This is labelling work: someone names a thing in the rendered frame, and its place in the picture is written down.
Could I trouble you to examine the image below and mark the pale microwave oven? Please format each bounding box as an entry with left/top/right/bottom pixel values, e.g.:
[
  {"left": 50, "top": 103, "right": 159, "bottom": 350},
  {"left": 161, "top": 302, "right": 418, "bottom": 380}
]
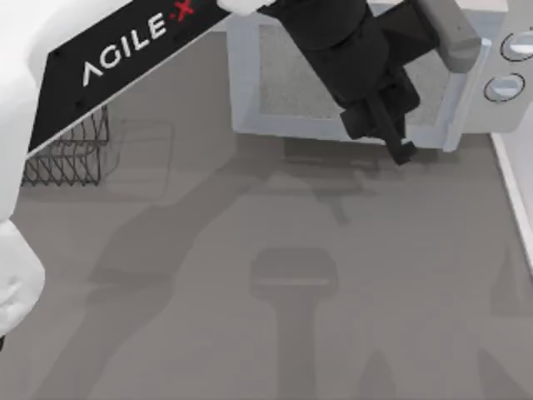
[{"left": 227, "top": 0, "right": 533, "bottom": 153}]

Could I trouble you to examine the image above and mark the grey microwave knob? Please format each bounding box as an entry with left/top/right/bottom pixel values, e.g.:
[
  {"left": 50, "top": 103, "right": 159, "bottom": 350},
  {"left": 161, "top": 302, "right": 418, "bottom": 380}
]
[
  {"left": 499, "top": 29, "right": 533, "bottom": 63},
  {"left": 482, "top": 72, "right": 526, "bottom": 104}
]

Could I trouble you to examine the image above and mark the black wire basket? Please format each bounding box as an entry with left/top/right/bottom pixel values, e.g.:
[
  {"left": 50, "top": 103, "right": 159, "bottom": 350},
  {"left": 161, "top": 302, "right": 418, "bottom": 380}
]
[{"left": 20, "top": 103, "right": 112, "bottom": 188}]

